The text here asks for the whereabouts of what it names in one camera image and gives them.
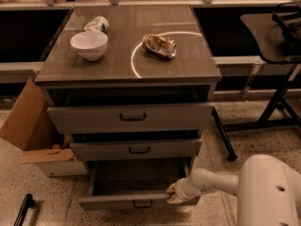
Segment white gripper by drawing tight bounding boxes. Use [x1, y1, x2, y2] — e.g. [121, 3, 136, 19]
[166, 178, 198, 204]

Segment grey bottom drawer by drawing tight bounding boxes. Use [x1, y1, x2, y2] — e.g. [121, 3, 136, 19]
[79, 157, 191, 211]

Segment grey drawer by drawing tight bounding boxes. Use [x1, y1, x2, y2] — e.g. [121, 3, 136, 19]
[79, 157, 191, 211]
[47, 103, 213, 135]
[71, 138, 201, 161]

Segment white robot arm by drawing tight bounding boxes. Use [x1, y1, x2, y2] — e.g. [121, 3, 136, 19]
[166, 154, 301, 226]

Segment grey middle drawer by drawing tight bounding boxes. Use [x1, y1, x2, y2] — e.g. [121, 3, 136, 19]
[71, 138, 201, 161]

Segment grey drawer cabinet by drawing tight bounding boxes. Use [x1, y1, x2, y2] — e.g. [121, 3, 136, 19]
[34, 5, 222, 174]

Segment grey top drawer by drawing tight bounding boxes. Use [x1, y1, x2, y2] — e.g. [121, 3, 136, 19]
[47, 103, 213, 135]

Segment black table leg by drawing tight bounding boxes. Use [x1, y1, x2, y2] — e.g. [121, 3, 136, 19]
[212, 108, 237, 161]

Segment black bar on floor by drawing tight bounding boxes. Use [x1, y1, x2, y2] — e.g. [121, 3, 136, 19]
[13, 193, 36, 226]

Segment crushed silver soda can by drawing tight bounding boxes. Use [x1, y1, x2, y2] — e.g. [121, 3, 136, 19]
[142, 33, 177, 59]

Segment brown cardboard box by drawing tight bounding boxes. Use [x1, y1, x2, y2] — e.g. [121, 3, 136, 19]
[0, 78, 87, 177]

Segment white ceramic bowl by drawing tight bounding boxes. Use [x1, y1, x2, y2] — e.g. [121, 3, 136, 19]
[70, 30, 108, 61]

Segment black side table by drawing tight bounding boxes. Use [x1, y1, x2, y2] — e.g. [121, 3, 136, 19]
[224, 1, 301, 132]

